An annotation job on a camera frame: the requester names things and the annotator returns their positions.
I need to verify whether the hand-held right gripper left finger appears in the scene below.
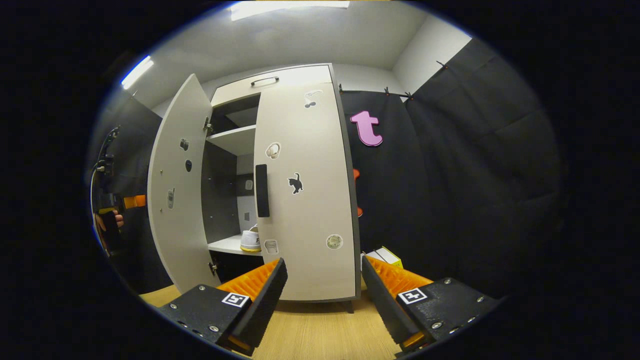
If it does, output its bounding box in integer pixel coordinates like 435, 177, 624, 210
157, 257, 289, 357

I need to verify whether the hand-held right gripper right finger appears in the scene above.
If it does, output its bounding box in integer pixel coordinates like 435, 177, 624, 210
361, 255, 501, 357

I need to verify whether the white cabinet door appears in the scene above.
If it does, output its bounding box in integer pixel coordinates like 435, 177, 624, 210
253, 81, 357, 302
147, 73, 221, 294

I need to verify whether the white canvas shoe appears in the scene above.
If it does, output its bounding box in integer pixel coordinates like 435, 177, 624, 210
239, 225, 262, 253

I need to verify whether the white shoe cabinet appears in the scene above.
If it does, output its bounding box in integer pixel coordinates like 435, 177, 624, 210
200, 63, 362, 315

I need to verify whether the white cabinet drawer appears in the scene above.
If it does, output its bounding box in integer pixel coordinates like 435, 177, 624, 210
211, 64, 334, 107

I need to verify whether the yellow white box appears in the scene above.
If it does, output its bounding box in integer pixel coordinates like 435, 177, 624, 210
361, 246, 404, 271

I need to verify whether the long ceiling light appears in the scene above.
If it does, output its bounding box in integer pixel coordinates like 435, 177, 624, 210
230, 0, 351, 21
121, 55, 154, 91

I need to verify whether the black backdrop cloth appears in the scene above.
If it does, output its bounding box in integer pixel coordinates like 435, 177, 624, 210
87, 37, 563, 301

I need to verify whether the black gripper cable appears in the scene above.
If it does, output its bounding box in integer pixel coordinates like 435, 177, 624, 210
90, 125, 122, 196

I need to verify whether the black door handle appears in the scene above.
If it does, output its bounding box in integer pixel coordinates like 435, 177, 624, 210
255, 164, 271, 218

